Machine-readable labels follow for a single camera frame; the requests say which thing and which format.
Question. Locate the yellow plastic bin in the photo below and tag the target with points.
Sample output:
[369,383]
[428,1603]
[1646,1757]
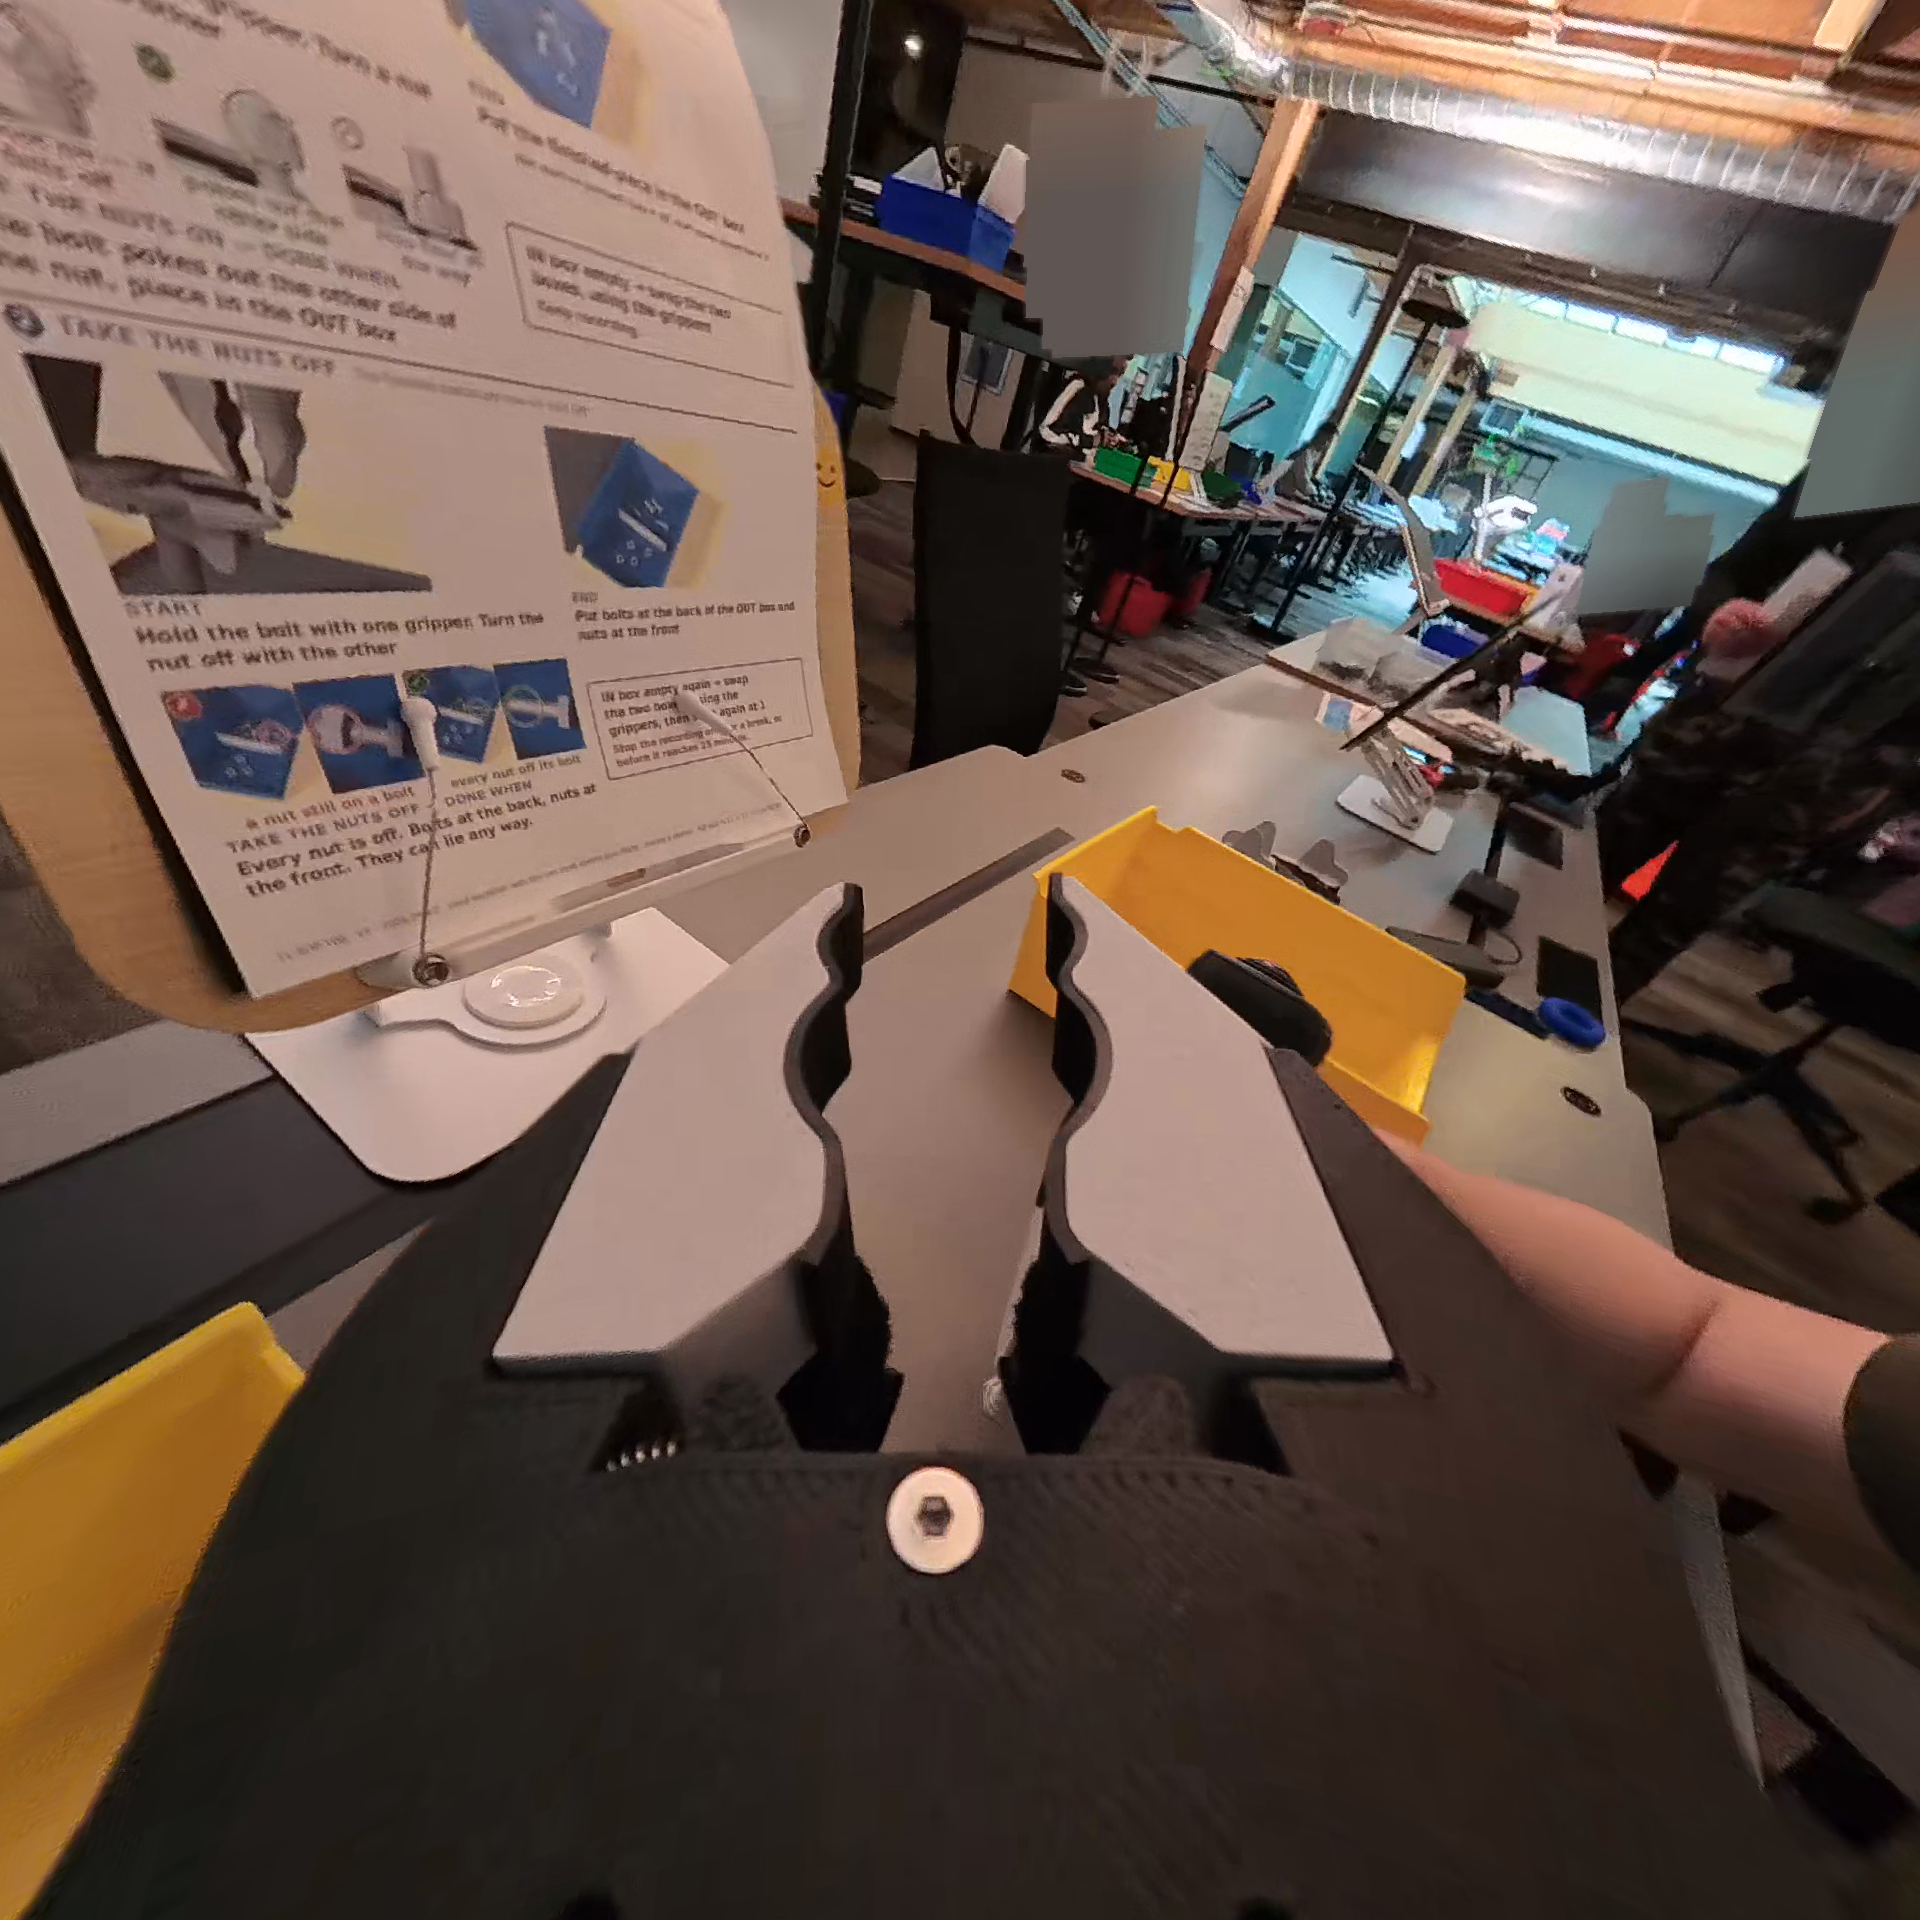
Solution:
[107,1574]
[1350,961]

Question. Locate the red storage bin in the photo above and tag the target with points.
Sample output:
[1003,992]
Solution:
[1482,582]

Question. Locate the blue storage bin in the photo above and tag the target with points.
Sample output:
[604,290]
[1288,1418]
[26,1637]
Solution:
[943,223]

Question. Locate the desktop tablet stand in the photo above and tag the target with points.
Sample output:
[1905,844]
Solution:
[1422,753]

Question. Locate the person's right forearm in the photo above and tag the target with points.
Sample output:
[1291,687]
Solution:
[1619,1323]

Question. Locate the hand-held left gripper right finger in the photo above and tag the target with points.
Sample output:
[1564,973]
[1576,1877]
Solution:
[1215,1200]

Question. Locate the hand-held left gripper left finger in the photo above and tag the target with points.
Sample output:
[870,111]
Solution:
[690,1200]

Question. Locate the black phone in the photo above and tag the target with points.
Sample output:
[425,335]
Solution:
[1565,965]

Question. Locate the black office chair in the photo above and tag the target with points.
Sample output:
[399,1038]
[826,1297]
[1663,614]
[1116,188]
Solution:
[1799,1019]

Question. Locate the black upright panel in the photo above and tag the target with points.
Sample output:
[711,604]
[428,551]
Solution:
[989,600]

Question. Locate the black desk panel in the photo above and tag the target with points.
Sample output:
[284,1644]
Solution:
[179,1232]

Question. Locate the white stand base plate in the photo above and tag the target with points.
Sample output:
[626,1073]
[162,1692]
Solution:
[421,1081]

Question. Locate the printed instruction sheet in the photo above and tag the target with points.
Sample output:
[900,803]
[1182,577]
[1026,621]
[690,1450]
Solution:
[450,495]

